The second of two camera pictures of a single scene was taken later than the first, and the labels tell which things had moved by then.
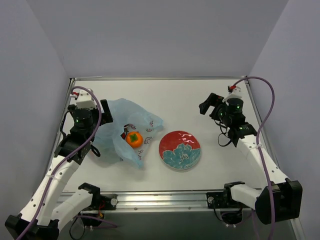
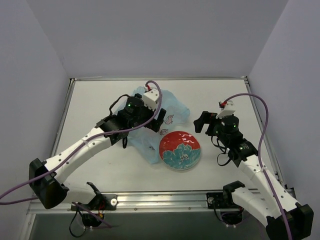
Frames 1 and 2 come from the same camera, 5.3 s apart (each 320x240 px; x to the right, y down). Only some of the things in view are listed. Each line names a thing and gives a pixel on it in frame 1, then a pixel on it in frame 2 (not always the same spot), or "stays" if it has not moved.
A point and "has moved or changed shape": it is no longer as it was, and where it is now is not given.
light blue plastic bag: [111, 138] has moved or changed shape
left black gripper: [105, 113] to [152, 119]
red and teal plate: [179, 150] stays
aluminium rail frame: [170, 202] stays
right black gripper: [215, 110] to [213, 124]
